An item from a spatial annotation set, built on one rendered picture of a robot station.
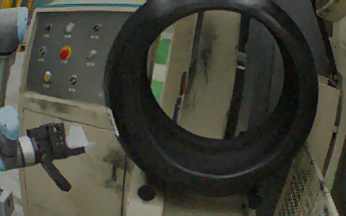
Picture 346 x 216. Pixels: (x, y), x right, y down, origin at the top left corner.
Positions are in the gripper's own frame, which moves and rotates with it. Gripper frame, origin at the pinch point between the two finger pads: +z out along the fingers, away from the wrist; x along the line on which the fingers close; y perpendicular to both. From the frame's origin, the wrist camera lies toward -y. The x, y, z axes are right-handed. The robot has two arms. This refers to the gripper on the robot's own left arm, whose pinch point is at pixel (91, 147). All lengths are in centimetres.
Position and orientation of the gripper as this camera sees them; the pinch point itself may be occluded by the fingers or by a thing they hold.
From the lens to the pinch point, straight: 132.1
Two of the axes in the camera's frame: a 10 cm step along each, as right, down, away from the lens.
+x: -6.1, 0.4, 7.9
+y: -1.6, -9.8, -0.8
